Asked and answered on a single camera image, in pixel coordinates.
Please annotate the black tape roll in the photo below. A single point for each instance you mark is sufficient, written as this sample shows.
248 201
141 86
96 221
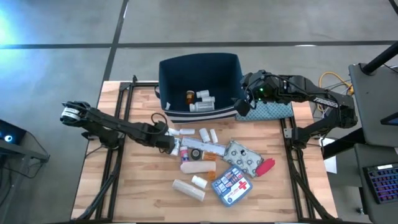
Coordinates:
196 154

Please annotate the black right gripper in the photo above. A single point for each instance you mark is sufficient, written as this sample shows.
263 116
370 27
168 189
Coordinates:
262 85

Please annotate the red plastic item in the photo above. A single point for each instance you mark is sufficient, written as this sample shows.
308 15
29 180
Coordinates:
265 167

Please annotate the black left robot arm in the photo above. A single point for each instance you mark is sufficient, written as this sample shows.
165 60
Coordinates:
105 123

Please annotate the blue patterned cloth pouch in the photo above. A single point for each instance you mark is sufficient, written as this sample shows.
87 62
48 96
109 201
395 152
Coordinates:
267 111

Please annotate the black pole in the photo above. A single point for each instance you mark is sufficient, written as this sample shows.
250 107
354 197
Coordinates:
381 59

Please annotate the white labelled pill bottle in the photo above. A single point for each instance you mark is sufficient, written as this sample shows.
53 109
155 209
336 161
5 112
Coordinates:
177 148
209 99

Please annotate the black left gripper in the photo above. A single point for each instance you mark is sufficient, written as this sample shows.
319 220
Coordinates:
157 135

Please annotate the backlit black keyboard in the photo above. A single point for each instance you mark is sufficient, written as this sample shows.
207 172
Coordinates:
384 183

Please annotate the long white grey box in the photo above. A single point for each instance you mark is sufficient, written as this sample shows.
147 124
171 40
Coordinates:
203 145

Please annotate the slim white pill bottle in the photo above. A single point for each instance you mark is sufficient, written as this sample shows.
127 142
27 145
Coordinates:
214 136

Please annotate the white plastic tube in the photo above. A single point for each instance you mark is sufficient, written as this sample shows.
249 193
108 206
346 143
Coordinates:
187 131

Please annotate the small orange pill bottle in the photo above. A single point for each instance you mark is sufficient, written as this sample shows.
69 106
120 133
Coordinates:
212 175

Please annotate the grey circle-patterned pouch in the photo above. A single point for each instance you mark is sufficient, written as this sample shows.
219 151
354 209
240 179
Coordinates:
242 157

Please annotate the large white supplement bottle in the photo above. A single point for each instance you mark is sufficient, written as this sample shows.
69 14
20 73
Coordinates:
203 106

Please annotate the black desk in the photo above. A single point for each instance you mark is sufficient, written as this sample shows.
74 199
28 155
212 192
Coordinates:
377 105

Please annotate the black monitor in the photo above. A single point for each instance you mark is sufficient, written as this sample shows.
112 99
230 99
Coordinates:
391 119

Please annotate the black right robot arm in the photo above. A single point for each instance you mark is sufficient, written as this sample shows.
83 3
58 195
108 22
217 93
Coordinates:
326 99

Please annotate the white paper sheet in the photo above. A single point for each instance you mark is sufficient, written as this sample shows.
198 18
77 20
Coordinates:
330 163

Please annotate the black metal stand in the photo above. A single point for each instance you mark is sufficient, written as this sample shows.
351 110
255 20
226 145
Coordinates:
28 155

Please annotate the black device, blue light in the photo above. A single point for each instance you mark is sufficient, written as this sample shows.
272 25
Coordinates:
9 132

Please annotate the pink bottle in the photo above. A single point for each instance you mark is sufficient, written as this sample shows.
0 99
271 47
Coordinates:
184 154

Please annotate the navy fabric basket, white stripes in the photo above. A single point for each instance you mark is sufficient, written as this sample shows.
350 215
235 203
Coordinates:
202 77

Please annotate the blue first aid kit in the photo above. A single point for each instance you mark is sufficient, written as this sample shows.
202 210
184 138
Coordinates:
231 186

